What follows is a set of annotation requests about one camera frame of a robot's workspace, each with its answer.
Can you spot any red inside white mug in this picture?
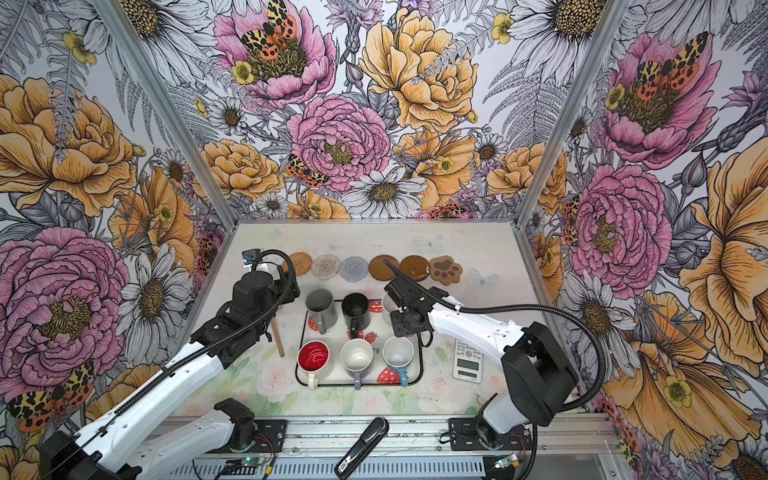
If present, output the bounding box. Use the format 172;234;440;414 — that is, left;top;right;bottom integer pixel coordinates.
297;340;332;390

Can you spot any black mug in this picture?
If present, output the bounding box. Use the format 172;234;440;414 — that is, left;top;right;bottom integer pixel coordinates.
341;293;371;339

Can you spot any woven rattan coaster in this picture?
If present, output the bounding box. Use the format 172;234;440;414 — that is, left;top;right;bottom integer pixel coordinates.
289;252;313;277

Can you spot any cork paw print coaster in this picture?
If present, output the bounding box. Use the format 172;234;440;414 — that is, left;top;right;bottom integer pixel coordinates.
429;255;464;286

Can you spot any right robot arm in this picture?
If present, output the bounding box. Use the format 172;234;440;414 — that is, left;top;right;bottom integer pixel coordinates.
384;260;577;449

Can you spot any grey mug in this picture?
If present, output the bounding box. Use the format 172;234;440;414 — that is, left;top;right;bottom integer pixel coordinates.
305;289;338;335

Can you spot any plain brown wooden coaster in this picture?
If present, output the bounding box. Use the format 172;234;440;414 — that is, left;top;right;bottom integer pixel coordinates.
369;254;399;282

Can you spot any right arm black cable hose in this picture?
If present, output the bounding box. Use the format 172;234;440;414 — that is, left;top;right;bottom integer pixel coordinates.
455;302;607;480

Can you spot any multicolour zigzag woven coaster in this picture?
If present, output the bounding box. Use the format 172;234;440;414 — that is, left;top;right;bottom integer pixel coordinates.
311;254;341;280

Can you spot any small wooden mallet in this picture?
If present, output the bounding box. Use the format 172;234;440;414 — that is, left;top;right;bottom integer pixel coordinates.
271;319;285;358

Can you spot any white calculator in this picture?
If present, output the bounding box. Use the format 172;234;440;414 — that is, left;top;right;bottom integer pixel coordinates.
452;339;483;384

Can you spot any white mug blue handle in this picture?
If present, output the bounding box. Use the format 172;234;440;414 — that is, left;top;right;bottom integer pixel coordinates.
382;337;415;388

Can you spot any white mug purple handle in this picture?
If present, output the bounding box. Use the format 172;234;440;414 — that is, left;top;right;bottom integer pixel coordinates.
340;338;374;391

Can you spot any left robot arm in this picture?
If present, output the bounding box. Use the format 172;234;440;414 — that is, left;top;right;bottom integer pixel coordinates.
39;249;300;479

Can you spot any grey woven coaster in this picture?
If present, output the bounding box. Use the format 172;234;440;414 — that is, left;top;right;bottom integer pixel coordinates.
339;256;369;283

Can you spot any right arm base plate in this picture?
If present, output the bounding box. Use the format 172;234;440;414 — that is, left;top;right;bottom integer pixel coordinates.
441;417;533;452

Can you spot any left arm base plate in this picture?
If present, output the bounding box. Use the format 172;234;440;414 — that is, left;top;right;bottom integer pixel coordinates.
209;419;288;454

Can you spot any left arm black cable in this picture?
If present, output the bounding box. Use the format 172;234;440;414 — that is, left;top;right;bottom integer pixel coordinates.
35;248;298;480

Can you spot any scratched brown wooden coaster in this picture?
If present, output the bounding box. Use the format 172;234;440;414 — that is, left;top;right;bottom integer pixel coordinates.
399;255;431;282

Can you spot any black stapler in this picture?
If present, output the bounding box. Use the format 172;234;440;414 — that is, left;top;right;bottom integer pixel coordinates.
334;417;390;480

